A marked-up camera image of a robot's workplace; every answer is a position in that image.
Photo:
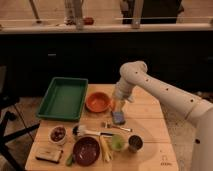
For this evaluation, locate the green plastic cup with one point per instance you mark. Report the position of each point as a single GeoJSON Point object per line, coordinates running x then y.
{"type": "Point", "coordinates": [117, 143]}

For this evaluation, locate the silver fork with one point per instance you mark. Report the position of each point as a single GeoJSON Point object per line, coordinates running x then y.
{"type": "Point", "coordinates": [108, 125]}

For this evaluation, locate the wooden block box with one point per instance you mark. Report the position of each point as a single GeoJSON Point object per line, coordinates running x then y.
{"type": "Point", "coordinates": [48, 154]}

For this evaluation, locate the red object on counter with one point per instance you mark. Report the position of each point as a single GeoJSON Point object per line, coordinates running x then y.
{"type": "Point", "coordinates": [88, 21]}

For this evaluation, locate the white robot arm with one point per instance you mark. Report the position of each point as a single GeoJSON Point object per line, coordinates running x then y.
{"type": "Point", "coordinates": [198, 111]}

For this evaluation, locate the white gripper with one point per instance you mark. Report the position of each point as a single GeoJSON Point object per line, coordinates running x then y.
{"type": "Point", "coordinates": [122, 92]}

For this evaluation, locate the green plastic tray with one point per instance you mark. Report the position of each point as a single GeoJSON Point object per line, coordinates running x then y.
{"type": "Point", "coordinates": [64, 99]}

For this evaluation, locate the dark purple bowl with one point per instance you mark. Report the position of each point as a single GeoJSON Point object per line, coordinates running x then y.
{"type": "Point", "coordinates": [86, 151]}

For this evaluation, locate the white bowl with dark food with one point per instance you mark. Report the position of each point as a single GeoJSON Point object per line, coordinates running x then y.
{"type": "Point", "coordinates": [58, 135]}

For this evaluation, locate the orange red bowl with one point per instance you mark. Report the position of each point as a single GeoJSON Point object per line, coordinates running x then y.
{"type": "Point", "coordinates": [98, 102]}

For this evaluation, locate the green vegetable piece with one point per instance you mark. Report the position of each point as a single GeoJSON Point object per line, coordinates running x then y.
{"type": "Point", "coordinates": [70, 160]}

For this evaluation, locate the metal cup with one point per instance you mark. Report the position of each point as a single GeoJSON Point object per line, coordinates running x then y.
{"type": "Point", "coordinates": [135, 143]}

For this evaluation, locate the blue sponge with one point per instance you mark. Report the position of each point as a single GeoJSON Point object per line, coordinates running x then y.
{"type": "Point", "coordinates": [118, 118]}

